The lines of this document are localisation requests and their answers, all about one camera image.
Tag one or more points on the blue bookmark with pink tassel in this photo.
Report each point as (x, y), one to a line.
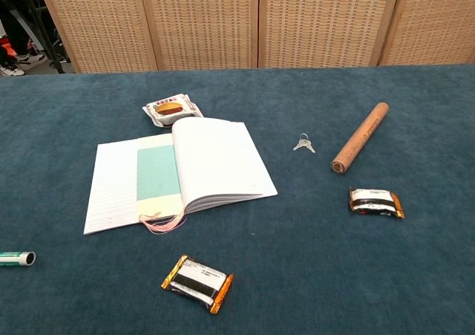
(157, 171)

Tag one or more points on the open white lined notebook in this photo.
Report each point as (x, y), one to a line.
(222, 156)

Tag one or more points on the burger print snack packet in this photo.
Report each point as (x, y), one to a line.
(168, 108)

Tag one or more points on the teal carpet table cover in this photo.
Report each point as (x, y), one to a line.
(297, 257)

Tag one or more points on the brown cardboard tube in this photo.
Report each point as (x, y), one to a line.
(360, 138)

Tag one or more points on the black white orange snack bar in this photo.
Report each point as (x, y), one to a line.
(375, 201)
(198, 281)

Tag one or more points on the woven wood folding screen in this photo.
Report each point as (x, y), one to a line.
(200, 23)

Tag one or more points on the black tripod stand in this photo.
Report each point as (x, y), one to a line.
(58, 65)

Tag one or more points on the green white marker pen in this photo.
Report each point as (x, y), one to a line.
(15, 259)

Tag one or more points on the orange plastic bag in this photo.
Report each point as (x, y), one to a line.
(8, 48)

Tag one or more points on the person in black trousers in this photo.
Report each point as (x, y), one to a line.
(16, 26)

